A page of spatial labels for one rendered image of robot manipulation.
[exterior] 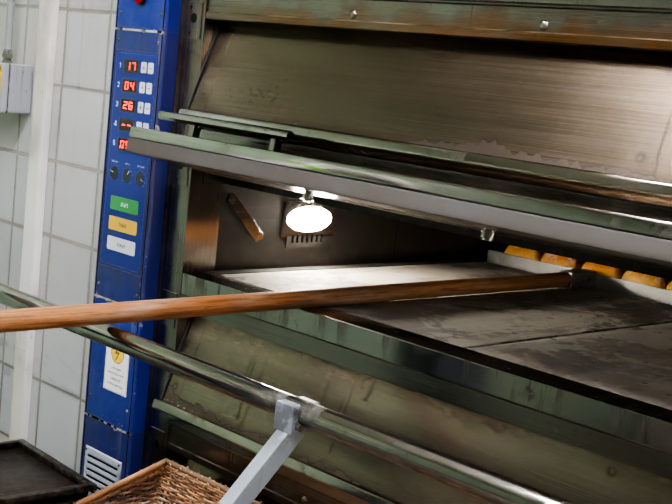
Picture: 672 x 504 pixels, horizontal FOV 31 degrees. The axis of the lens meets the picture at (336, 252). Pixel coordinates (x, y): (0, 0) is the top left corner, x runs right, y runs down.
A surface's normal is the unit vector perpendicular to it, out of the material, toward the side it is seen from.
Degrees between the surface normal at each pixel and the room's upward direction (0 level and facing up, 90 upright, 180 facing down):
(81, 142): 90
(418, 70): 70
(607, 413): 90
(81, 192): 90
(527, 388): 90
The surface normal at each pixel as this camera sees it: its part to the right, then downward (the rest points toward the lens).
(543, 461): -0.63, -0.31
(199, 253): 0.70, 0.18
